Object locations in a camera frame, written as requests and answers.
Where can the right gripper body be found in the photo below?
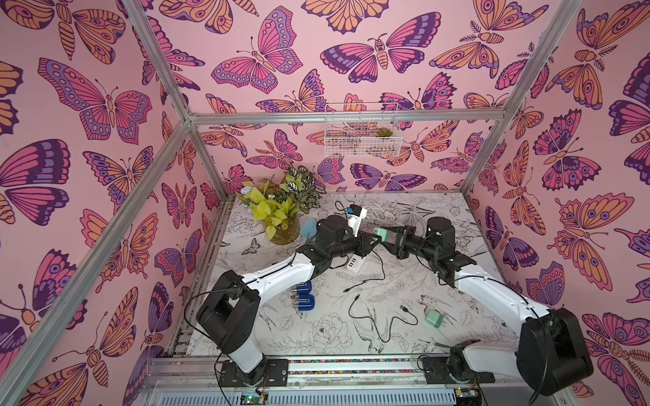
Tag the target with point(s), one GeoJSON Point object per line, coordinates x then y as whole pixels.
{"type": "Point", "coordinates": [397, 241]}

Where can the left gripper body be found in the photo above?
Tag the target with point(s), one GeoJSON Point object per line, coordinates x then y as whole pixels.
{"type": "Point", "coordinates": [347, 247]}

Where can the white power strip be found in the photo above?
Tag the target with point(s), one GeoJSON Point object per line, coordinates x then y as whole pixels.
{"type": "Point", "coordinates": [355, 264]}

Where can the green charger adapter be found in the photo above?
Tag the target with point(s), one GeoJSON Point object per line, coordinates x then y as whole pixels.
{"type": "Point", "coordinates": [382, 233]}
{"type": "Point", "coordinates": [434, 318]}

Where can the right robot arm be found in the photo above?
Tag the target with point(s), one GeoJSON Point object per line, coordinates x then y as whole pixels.
{"type": "Point", "coordinates": [550, 354]}

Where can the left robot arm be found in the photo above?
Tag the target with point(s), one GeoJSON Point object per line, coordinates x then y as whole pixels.
{"type": "Point", "coordinates": [229, 311]}

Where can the potted green plant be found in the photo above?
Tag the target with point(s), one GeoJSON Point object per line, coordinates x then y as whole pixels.
{"type": "Point", "coordinates": [277, 205]}

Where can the blue clip bottom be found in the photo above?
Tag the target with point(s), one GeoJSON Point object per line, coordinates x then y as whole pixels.
{"type": "Point", "coordinates": [304, 302]}

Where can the small succulent in basket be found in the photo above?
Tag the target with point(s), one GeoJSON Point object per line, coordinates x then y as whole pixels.
{"type": "Point", "coordinates": [384, 133]}

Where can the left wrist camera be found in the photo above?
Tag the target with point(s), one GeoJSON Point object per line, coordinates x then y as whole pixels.
{"type": "Point", "coordinates": [355, 215]}

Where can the white wire basket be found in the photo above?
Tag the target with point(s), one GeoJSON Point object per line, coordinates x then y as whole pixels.
{"type": "Point", "coordinates": [352, 134]}

